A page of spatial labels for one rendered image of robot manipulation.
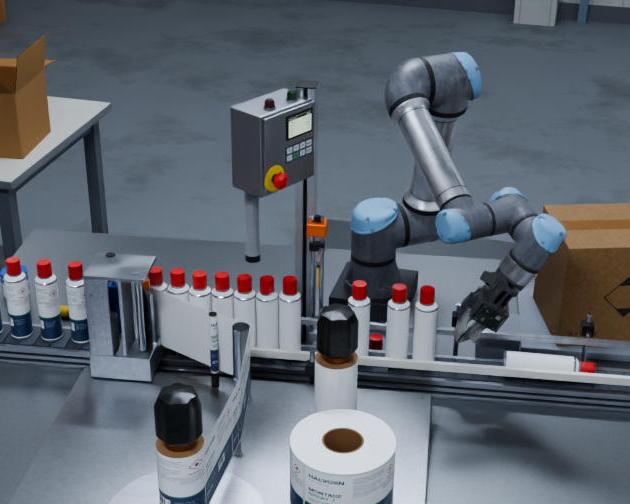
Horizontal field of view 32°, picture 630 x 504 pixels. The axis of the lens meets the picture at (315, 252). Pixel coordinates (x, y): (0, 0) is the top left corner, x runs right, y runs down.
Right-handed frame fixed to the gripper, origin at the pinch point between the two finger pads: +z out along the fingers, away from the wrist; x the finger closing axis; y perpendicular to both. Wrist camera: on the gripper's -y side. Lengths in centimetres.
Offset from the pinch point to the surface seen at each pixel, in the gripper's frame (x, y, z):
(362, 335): -18.9, 2.0, 11.7
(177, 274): -62, 1, 22
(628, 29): 155, -598, 22
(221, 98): -74, -409, 154
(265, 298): -42.3, 2.5, 15.7
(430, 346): -4.6, 1.9, 5.3
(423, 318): -10.0, 2.3, -0.2
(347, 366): -24.9, 31.1, 3.0
